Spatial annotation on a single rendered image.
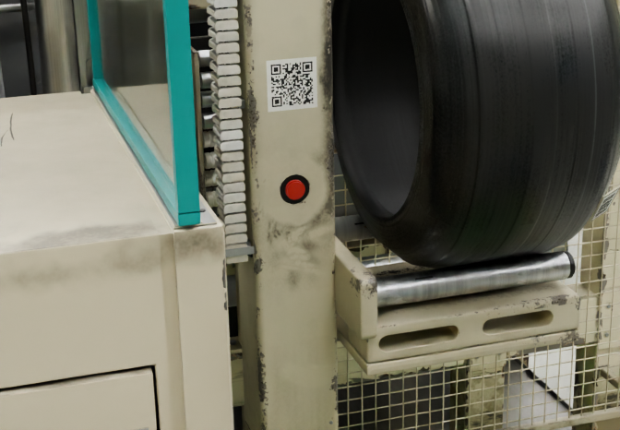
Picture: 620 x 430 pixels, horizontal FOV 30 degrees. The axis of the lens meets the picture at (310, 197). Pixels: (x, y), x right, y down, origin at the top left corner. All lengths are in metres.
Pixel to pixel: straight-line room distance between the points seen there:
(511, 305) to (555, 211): 0.19
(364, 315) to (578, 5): 0.53
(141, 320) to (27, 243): 0.12
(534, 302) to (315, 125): 0.44
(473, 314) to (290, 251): 0.30
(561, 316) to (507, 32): 0.50
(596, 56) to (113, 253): 0.88
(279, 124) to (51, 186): 0.64
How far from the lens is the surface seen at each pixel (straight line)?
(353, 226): 2.00
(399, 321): 1.75
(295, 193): 1.72
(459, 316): 1.78
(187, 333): 1.00
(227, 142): 1.68
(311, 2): 1.66
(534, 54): 1.60
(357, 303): 1.70
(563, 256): 1.87
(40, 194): 1.09
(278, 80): 1.67
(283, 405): 1.85
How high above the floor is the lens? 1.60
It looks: 19 degrees down
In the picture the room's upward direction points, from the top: 1 degrees counter-clockwise
